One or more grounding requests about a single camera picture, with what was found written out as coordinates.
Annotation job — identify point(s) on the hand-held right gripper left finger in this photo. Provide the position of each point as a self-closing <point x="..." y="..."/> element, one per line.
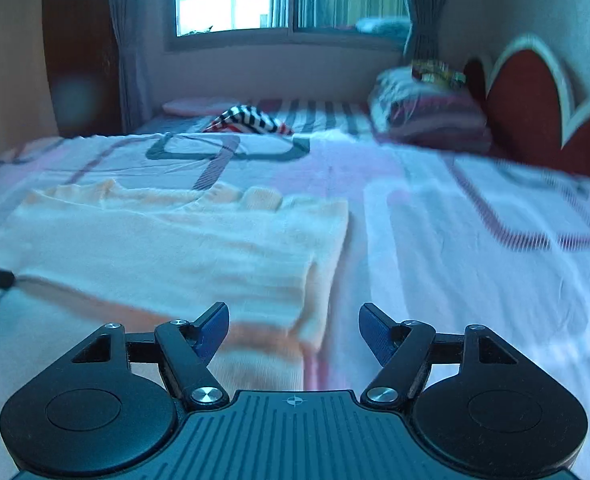
<point x="212" y="332"/>

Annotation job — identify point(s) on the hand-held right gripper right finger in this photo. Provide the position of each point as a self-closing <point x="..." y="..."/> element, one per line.
<point x="375" y="332"/>

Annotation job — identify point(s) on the cream knitted sweater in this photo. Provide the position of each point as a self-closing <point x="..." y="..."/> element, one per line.
<point x="165" y="245"/>

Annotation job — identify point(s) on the black and white striped cloth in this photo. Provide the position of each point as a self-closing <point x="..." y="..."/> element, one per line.
<point x="250" y="119"/>

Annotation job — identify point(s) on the striped pillow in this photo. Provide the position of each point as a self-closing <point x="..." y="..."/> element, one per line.
<point x="425" y="115"/>

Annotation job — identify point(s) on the grey striped sheet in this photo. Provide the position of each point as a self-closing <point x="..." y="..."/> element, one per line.
<point x="325" y="114"/>

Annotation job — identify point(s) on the pink flat pillow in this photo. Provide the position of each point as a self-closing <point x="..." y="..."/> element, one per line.
<point x="195" y="105"/>

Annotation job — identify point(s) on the dark wooden door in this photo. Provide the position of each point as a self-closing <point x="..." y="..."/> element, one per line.
<point x="80" y="50"/>

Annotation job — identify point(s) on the gold and dark bag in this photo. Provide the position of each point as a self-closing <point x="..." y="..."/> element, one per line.
<point x="437" y="74"/>

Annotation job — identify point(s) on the red and white headboard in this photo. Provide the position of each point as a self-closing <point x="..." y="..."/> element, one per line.
<point x="525" y="105"/>

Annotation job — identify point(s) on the blue-grey curtain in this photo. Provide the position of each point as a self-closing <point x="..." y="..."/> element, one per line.
<point x="427" y="10"/>
<point x="137" y="45"/>

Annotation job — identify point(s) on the blue folded cloth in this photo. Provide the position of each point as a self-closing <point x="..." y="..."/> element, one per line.
<point x="382" y="27"/>

